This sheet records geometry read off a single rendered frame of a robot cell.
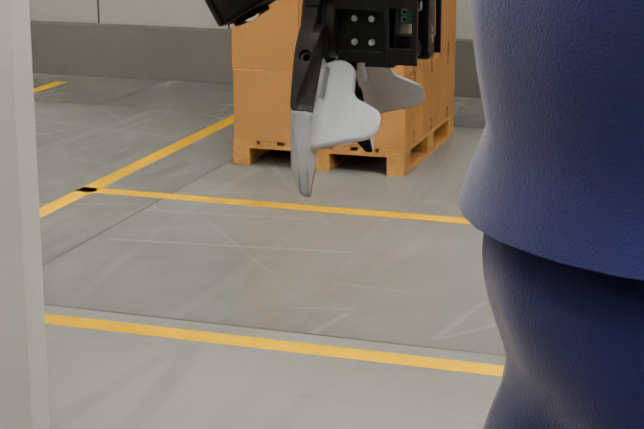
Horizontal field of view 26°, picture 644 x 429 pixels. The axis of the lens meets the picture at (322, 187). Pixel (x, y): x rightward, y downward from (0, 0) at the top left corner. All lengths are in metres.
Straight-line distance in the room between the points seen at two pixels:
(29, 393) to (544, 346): 3.39
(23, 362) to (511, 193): 3.37
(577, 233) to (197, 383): 4.25
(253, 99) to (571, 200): 7.30
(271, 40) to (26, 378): 4.15
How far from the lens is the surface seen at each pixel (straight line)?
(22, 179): 3.74
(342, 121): 0.92
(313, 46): 0.92
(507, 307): 0.57
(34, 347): 3.89
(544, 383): 0.56
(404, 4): 0.92
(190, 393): 4.66
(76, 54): 11.14
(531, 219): 0.53
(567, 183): 0.52
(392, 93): 1.03
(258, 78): 7.77
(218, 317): 5.36
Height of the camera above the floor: 1.75
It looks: 14 degrees down
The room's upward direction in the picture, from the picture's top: straight up
